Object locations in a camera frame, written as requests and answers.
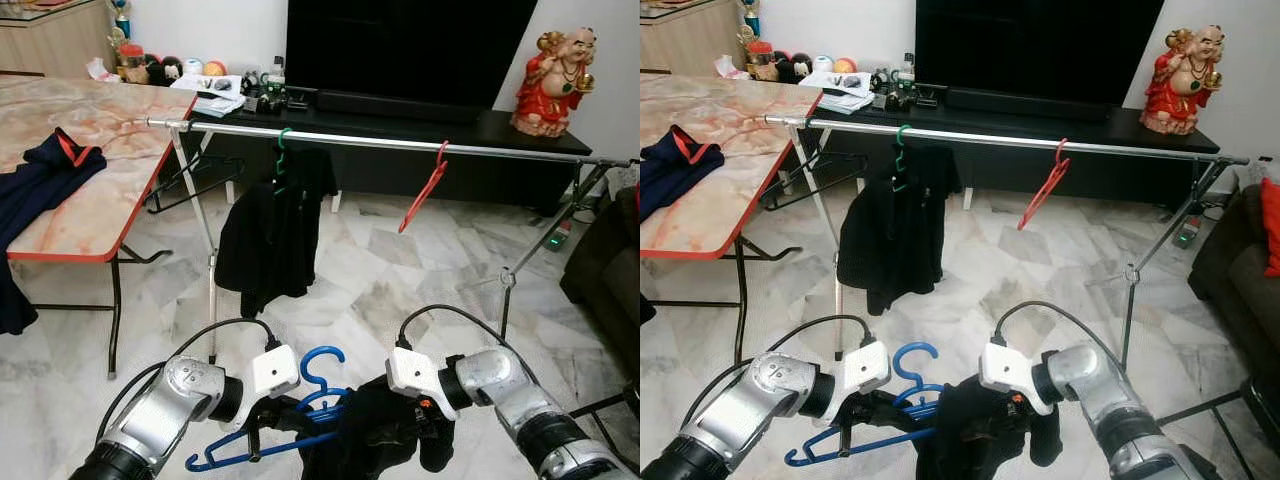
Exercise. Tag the black printed shirt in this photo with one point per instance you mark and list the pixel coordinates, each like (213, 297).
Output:
(270, 230)
(380, 440)
(895, 230)
(980, 440)

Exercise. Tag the blue hanger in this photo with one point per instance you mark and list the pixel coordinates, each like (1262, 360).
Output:
(915, 346)
(321, 350)

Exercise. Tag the navy shirt red collar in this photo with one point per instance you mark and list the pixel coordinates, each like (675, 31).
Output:
(670, 175)
(40, 190)

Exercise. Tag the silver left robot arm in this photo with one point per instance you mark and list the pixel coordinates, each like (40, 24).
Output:
(170, 400)
(750, 400)

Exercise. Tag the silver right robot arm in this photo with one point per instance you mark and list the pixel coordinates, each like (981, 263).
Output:
(510, 385)
(1100, 380)

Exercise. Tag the black hanger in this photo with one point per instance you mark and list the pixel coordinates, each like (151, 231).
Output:
(195, 195)
(810, 192)

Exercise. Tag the red hanger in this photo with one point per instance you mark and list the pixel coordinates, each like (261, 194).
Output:
(422, 190)
(1043, 188)

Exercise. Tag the green hanger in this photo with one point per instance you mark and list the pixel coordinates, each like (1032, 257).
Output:
(281, 160)
(900, 158)

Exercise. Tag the power strip green light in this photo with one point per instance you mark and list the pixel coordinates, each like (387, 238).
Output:
(558, 240)
(1186, 235)

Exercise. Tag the dark brown sofa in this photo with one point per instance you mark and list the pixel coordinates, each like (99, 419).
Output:
(1230, 270)
(600, 280)

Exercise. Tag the marble-top folding table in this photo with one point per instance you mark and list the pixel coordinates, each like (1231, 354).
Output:
(120, 140)
(760, 130)

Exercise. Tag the red cushion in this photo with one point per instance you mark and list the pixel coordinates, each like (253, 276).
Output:
(1272, 230)

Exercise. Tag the white paper stack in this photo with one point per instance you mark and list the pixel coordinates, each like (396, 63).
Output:
(838, 88)
(210, 92)

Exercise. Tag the red Buddha statue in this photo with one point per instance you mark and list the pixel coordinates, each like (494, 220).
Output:
(1180, 90)
(550, 95)

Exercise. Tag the red lid jar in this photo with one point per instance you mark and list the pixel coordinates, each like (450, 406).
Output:
(130, 65)
(762, 62)

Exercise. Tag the black television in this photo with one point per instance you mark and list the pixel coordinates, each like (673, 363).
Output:
(1040, 45)
(410, 45)

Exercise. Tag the light wooden cabinet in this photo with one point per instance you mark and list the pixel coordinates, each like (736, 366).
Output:
(50, 40)
(690, 40)

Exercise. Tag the blue and gold trophy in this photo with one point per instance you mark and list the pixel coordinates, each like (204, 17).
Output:
(121, 15)
(750, 12)

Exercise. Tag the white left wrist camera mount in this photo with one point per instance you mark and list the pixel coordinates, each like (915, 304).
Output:
(868, 368)
(275, 372)

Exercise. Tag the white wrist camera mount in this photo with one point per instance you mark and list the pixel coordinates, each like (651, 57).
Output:
(275, 372)
(420, 375)
(1010, 370)
(868, 368)

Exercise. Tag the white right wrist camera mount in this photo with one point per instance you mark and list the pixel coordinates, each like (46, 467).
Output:
(1010, 370)
(420, 375)

